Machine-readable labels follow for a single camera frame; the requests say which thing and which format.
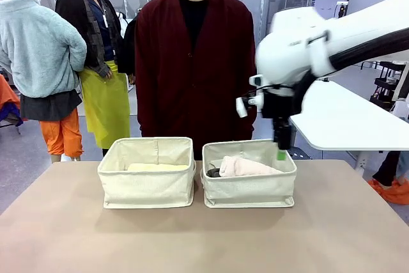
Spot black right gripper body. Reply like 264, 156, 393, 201
261, 87, 297, 127

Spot pale pink towel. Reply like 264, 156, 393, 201
219, 155, 284, 178

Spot grey towel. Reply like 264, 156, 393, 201
206, 163, 222, 178

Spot person's left forearm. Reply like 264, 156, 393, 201
238, 61, 257, 139

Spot person's right forearm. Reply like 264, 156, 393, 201
134, 61, 153, 138

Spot cream fabric storage basket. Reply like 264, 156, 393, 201
201, 139, 298, 209
97, 137, 197, 209

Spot white table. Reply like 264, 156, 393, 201
289, 80, 409, 178

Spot person in maroon cardigan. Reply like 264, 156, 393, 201
134, 0, 258, 160

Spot dark trouser leg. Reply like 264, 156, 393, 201
372, 150, 402, 187

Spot black trolley cart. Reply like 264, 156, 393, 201
369, 61, 406, 111

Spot folded cream yellow towel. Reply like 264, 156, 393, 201
127, 162, 189, 173

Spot orange shoe cover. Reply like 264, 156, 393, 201
367, 178, 409, 205

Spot mannequin with yellow apron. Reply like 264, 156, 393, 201
54, 0, 132, 157

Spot mannequin in light blue fleece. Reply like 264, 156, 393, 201
0, 0, 88, 164

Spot orange and blue garment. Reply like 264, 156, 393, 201
0, 73, 25, 129

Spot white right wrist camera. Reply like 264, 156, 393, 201
235, 93, 265, 119

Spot black right arm cable sleeve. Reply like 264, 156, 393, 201
292, 28, 409, 117

